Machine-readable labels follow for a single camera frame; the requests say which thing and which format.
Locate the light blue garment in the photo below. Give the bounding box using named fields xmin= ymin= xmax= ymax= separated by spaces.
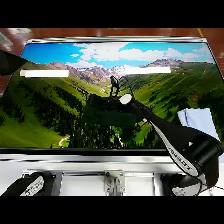
xmin=177 ymin=107 xmax=222 ymax=135

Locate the silver frame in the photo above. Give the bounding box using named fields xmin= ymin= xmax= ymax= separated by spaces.
xmin=0 ymin=148 xmax=224 ymax=196

